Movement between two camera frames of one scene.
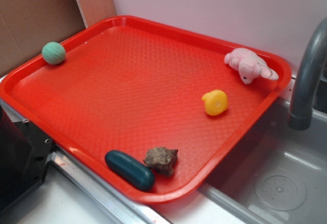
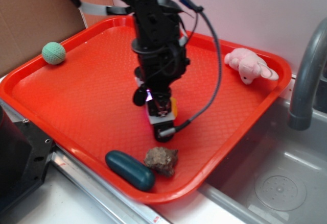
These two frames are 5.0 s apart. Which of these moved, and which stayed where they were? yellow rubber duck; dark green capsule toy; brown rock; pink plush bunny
Moved: yellow rubber duck
Stayed: brown rock; dark green capsule toy; pink plush bunny
